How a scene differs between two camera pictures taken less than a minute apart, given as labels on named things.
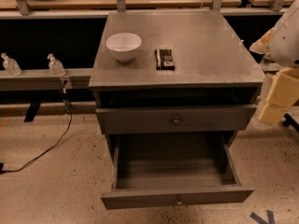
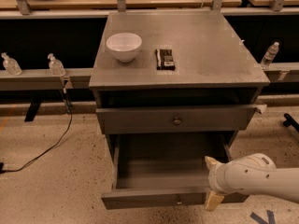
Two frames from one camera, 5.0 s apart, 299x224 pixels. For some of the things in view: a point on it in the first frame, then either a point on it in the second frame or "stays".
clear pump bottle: x=55 y=66 stays
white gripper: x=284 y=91 -> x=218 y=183
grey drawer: x=173 y=169 stays
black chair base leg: x=290 y=121 stays
